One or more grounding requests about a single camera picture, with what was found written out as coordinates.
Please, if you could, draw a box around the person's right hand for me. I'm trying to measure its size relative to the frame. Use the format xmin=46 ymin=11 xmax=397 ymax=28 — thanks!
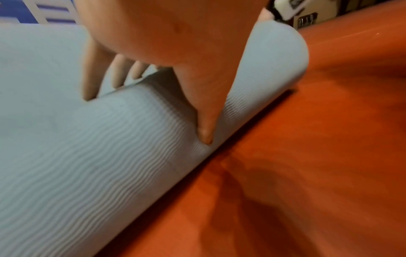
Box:
xmin=259 ymin=6 xmax=276 ymax=23

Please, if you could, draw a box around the person's left hand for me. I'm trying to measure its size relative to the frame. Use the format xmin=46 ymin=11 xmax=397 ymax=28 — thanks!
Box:
xmin=74 ymin=0 xmax=272 ymax=146

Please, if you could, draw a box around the light blue yoga mat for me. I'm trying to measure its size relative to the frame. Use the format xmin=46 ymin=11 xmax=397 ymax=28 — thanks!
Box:
xmin=0 ymin=19 xmax=310 ymax=257

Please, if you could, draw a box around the black wristband with marker tags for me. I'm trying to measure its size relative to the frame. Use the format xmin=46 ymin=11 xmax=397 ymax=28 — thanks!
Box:
xmin=269 ymin=0 xmax=315 ymax=22

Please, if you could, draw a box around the blue banner with white print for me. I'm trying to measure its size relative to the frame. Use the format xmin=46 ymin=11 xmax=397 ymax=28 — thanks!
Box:
xmin=0 ymin=0 xmax=78 ymax=26

